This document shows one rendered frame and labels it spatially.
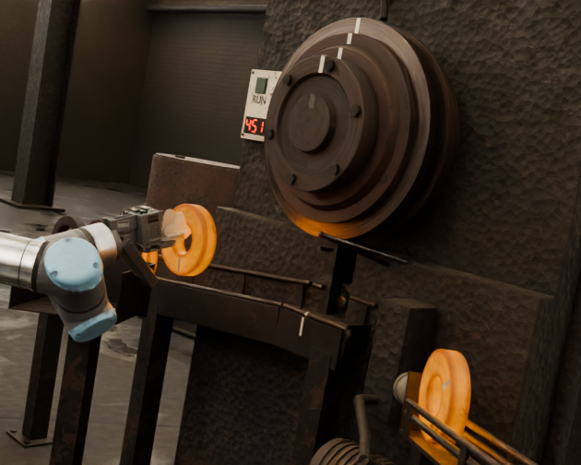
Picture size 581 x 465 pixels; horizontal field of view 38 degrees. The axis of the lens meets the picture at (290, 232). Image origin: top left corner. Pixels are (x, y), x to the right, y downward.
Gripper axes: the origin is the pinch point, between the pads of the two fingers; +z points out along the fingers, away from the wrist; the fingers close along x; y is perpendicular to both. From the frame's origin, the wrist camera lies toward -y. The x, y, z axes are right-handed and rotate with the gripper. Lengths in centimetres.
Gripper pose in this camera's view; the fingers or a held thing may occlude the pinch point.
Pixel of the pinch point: (189, 231)
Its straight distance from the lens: 180.9
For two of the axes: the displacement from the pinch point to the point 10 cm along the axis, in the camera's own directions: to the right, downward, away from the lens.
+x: -6.8, -2.0, 7.1
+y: -0.3, -9.5, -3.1
